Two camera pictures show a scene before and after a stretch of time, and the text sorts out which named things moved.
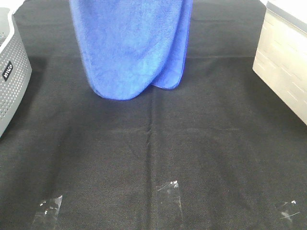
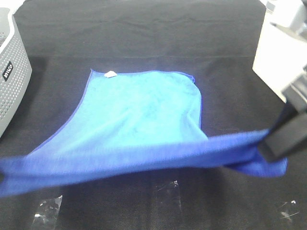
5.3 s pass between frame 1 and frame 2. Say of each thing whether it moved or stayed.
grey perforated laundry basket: stayed
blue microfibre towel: moved
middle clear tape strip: stayed
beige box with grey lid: stayed
